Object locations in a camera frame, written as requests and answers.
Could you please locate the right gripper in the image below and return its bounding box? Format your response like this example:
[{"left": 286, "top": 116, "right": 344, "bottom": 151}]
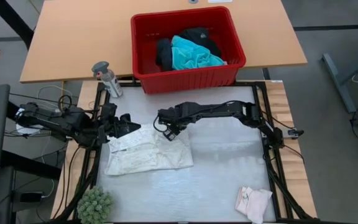
[{"left": 157, "top": 105, "right": 188, "bottom": 142}]

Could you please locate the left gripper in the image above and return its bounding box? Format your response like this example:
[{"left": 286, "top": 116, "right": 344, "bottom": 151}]
[{"left": 98, "top": 113, "right": 142, "bottom": 144}]

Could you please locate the white knitted garment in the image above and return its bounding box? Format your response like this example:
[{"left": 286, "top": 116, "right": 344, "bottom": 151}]
[{"left": 104, "top": 123, "right": 195, "bottom": 176}]

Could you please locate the teal garment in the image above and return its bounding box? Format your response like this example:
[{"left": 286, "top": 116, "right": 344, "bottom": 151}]
[{"left": 171, "top": 35, "right": 226, "bottom": 71}]

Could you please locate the pale pink small garment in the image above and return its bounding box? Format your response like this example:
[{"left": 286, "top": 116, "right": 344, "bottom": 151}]
[{"left": 234, "top": 185, "right": 273, "bottom": 224}]

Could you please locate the red plastic laundry bin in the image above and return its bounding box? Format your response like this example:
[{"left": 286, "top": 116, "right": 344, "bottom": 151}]
[{"left": 131, "top": 6, "right": 247, "bottom": 95}]

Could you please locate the clear spray bottle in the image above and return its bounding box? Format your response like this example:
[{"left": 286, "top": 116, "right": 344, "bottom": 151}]
[{"left": 91, "top": 61, "right": 124, "bottom": 99}]

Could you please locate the light wooden side board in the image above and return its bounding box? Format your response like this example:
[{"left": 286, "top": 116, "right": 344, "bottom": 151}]
[
  {"left": 265, "top": 80, "right": 318, "bottom": 218},
  {"left": 50, "top": 80, "right": 105, "bottom": 218}
]

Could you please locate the green artificial plant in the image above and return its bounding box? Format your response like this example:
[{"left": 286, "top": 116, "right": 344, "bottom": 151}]
[{"left": 76, "top": 185, "right": 114, "bottom": 224}]

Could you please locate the navy garment with logo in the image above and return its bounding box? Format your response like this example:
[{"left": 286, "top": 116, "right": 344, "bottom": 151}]
[{"left": 178, "top": 27, "right": 222, "bottom": 58}]

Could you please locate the light wooden desk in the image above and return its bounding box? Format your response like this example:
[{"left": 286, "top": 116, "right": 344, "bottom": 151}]
[{"left": 19, "top": 0, "right": 308, "bottom": 84}]

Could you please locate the black power adapter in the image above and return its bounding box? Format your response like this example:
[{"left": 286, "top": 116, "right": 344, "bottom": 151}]
[{"left": 19, "top": 192, "right": 44, "bottom": 203}]

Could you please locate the black metal beam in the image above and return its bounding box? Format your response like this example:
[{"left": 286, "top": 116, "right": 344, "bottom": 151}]
[{"left": 0, "top": 0, "right": 34, "bottom": 49}]

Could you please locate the grey metal desk leg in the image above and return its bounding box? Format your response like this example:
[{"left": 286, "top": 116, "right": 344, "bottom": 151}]
[{"left": 321, "top": 52, "right": 358, "bottom": 113}]

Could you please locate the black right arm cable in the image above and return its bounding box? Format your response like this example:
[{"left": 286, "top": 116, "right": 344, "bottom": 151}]
[{"left": 152, "top": 114, "right": 169, "bottom": 134}]

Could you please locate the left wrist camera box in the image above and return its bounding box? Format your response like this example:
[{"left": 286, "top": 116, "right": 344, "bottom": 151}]
[{"left": 100, "top": 103, "right": 118, "bottom": 121}]

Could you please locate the black aluminium frame rail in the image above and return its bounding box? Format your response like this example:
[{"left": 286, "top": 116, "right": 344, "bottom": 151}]
[
  {"left": 249, "top": 80, "right": 316, "bottom": 222},
  {"left": 54, "top": 82, "right": 110, "bottom": 222}
]

